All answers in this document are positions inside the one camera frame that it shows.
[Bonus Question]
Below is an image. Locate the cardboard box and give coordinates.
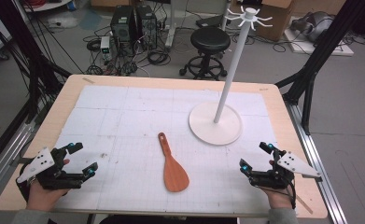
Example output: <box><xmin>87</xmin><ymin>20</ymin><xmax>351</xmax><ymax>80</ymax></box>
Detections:
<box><xmin>257</xmin><ymin>0</ymin><xmax>294</xmax><ymax>42</ymax></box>

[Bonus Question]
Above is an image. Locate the white desk leg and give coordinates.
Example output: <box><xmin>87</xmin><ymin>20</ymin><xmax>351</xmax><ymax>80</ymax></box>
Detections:
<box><xmin>165</xmin><ymin>0</ymin><xmax>177</xmax><ymax>49</ymax></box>

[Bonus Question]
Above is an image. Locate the wooden rice spatula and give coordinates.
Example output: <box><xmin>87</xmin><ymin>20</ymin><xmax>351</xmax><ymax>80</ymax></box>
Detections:
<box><xmin>157</xmin><ymin>132</ymin><xmax>190</xmax><ymax>193</ymax></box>

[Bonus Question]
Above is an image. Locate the aluminium rail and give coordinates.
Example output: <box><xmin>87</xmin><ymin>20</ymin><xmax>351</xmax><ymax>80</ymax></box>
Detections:
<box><xmin>287</xmin><ymin>102</ymin><xmax>348</xmax><ymax>224</ymax></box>
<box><xmin>0</xmin><ymin>120</ymin><xmax>36</xmax><ymax>203</ymax></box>

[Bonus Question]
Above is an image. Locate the tangle of black floor cables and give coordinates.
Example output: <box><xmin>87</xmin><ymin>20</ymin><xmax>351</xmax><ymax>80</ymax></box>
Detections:
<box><xmin>82</xmin><ymin>26</ymin><xmax>173</xmax><ymax>77</ymax></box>

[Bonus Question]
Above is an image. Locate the white hook stand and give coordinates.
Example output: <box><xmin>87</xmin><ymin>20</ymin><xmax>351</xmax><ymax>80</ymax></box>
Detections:
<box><xmin>188</xmin><ymin>6</ymin><xmax>274</xmax><ymax>147</ymax></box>

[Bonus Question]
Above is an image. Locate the white flat board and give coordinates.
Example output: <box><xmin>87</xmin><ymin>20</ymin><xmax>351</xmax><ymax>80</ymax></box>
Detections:
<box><xmin>283</xmin><ymin>29</ymin><xmax>356</xmax><ymax>57</ymax></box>

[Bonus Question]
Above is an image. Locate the black metal frame stand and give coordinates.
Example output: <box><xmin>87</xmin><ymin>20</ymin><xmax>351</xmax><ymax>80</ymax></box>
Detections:
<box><xmin>0</xmin><ymin>0</ymin><xmax>73</xmax><ymax>123</ymax></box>
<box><xmin>274</xmin><ymin>0</ymin><xmax>365</xmax><ymax>135</ymax></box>

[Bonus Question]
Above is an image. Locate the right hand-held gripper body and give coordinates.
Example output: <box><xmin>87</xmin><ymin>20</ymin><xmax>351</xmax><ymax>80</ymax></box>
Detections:
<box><xmin>248</xmin><ymin>148</ymin><xmax>323</xmax><ymax>190</ymax></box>

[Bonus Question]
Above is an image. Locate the person's left hand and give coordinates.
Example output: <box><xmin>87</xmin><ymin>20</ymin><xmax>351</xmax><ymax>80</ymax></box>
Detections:
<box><xmin>25</xmin><ymin>179</ymin><xmax>70</xmax><ymax>213</ymax></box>

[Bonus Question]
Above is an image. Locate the small white power supply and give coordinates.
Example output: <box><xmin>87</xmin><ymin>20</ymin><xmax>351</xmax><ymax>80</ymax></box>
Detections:
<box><xmin>99</xmin><ymin>35</ymin><xmax>112</xmax><ymax>62</ymax></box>

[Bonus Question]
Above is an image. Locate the person's right hand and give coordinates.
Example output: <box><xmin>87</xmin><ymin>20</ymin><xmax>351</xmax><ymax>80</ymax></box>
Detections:
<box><xmin>260</xmin><ymin>186</ymin><xmax>297</xmax><ymax>210</ymax></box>

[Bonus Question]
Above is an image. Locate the black computer tower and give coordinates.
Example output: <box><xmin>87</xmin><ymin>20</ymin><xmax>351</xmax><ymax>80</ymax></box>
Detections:
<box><xmin>134</xmin><ymin>4</ymin><xmax>158</xmax><ymax>50</ymax></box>
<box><xmin>109</xmin><ymin>5</ymin><xmax>135</xmax><ymax>45</ymax></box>

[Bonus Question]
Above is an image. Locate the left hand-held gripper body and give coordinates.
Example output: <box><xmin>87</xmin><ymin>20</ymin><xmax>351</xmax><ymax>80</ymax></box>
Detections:
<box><xmin>16</xmin><ymin>147</ymin><xmax>88</xmax><ymax>190</ymax></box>

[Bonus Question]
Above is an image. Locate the white grid mat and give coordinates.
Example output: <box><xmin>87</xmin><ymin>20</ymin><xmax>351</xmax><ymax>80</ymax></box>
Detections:
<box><xmin>52</xmin><ymin>85</ymin><xmax>280</xmax><ymax>217</ymax></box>

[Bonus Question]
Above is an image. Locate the black round stool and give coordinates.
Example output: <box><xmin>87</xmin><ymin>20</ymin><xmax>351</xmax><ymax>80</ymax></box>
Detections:
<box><xmin>178</xmin><ymin>26</ymin><xmax>232</xmax><ymax>81</ymax></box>

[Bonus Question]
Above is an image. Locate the grey bag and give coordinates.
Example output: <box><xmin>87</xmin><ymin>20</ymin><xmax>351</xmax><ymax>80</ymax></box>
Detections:
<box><xmin>290</xmin><ymin>11</ymin><xmax>336</xmax><ymax>43</ymax></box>

